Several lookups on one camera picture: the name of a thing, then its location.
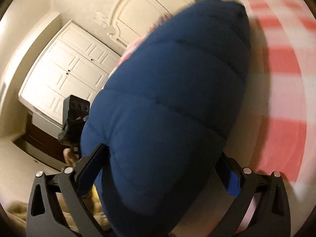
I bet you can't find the navy blue quilted jacket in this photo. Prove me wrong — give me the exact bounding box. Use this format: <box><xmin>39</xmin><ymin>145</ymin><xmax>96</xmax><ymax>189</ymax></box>
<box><xmin>80</xmin><ymin>0</ymin><xmax>250</xmax><ymax>236</ymax></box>

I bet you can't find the person's left hand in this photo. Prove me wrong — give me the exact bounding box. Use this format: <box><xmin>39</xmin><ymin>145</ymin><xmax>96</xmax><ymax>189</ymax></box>
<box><xmin>63</xmin><ymin>148</ymin><xmax>78</xmax><ymax>166</ymax></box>

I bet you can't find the white wardrobe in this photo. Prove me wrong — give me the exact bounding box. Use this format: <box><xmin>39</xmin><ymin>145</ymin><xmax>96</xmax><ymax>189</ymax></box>
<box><xmin>18</xmin><ymin>21</ymin><xmax>120</xmax><ymax>124</ymax></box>

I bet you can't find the red white checkered bedsheet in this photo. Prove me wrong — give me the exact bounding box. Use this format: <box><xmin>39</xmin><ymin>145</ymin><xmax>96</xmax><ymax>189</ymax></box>
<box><xmin>225</xmin><ymin>0</ymin><xmax>315</xmax><ymax>234</ymax></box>

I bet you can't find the white wooden headboard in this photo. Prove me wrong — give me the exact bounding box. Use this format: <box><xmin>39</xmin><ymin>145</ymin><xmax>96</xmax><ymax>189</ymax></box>
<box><xmin>107</xmin><ymin>0</ymin><xmax>198</xmax><ymax>48</ymax></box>

